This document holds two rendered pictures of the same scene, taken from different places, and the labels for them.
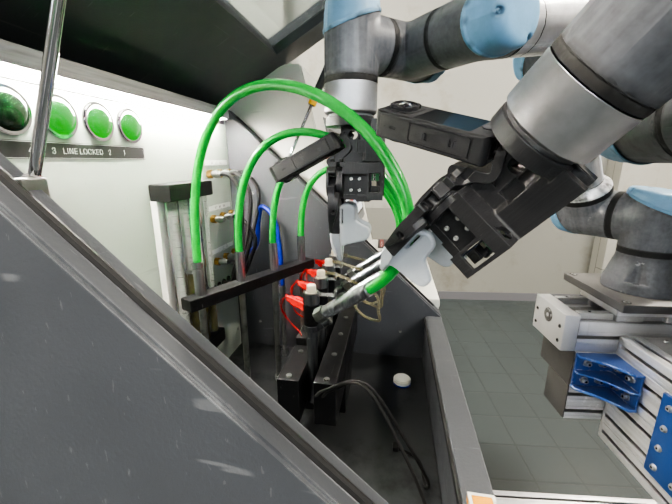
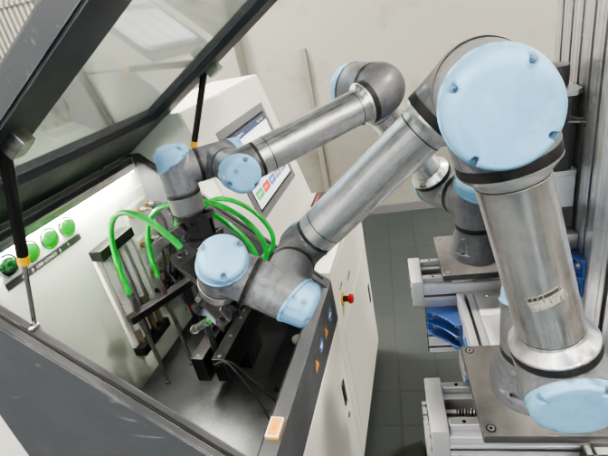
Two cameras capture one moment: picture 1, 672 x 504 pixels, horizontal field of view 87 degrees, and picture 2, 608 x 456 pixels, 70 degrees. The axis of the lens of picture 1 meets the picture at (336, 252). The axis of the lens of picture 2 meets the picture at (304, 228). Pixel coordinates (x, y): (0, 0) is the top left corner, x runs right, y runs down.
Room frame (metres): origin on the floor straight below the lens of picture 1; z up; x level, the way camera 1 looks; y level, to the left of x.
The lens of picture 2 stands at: (-0.34, -0.42, 1.73)
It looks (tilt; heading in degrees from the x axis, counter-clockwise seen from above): 26 degrees down; 10
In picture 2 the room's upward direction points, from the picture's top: 12 degrees counter-clockwise
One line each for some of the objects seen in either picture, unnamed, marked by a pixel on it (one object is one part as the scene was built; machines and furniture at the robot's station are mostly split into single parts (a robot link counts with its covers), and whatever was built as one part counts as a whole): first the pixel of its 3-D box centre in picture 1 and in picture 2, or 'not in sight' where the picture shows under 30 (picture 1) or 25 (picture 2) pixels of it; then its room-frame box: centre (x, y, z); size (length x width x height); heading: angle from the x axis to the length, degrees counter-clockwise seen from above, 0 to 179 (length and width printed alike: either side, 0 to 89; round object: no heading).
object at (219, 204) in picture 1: (225, 214); (151, 236); (0.83, 0.26, 1.20); 0.13 x 0.03 x 0.31; 171
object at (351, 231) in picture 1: (350, 233); not in sight; (0.52, -0.02, 1.22); 0.06 x 0.03 x 0.09; 81
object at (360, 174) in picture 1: (355, 161); (200, 234); (0.54, -0.03, 1.33); 0.09 x 0.08 x 0.12; 81
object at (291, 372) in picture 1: (325, 364); (237, 337); (0.67, 0.02, 0.91); 0.34 x 0.10 x 0.15; 171
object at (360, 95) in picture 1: (350, 102); (187, 203); (0.54, -0.02, 1.41); 0.08 x 0.08 x 0.05
